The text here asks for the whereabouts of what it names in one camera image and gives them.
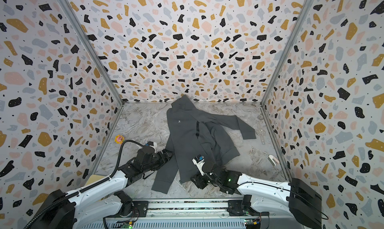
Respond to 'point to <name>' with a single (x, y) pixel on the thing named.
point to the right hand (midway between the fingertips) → (191, 174)
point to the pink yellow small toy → (119, 139)
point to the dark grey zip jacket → (196, 135)
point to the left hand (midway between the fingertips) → (171, 154)
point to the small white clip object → (273, 160)
